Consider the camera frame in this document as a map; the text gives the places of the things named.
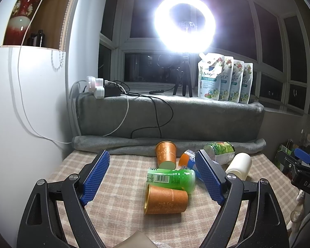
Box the orange paper cup upside-down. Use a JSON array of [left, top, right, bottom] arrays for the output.
[[155, 141, 177, 170]]

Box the white plastic cup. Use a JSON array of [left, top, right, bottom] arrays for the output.
[[226, 153, 252, 181]]

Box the orange paper cup lying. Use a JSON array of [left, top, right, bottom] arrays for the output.
[[144, 185, 189, 214]]

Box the green box on floor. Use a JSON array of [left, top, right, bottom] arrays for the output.
[[273, 139, 294, 168]]

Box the green salad label jar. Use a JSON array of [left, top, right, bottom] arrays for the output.
[[203, 142, 235, 165]]

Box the refill pouch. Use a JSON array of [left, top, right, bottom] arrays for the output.
[[239, 63, 253, 104], [228, 59, 244, 103], [198, 53, 224, 100], [219, 56, 234, 101]]

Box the green plastic bottle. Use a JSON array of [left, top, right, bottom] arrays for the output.
[[146, 168, 196, 194]]

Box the white shelf cabinet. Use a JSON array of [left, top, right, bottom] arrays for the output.
[[0, 0, 72, 247]]

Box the blue orange plastic bottle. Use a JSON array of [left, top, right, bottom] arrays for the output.
[[179, 149, 196, 170]]

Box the grey blanket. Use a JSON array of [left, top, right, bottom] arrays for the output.
[[73, 93, 266, 156]]

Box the black tripod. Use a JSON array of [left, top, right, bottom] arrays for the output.
[[173, 54, 193, 97]]

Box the white power strip with plugs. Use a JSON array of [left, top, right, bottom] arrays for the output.
[[87, 76, 105, 99]]

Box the black power adapter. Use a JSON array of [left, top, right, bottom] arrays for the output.
[[105, 83, 121, 97]]

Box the dark glass bottle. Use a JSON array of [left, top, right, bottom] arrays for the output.
[[27, 30, 45, 47]]

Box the red white vase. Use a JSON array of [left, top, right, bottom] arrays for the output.
[[4, 0, 39, 45]]

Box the white cable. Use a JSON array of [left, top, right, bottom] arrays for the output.
[[17, 0, 130, 145]]

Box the ring light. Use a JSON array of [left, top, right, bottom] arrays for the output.
[[153, 0, 216, 54]]

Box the black cable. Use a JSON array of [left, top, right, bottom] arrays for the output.
[[113, 79, 174, 140]]

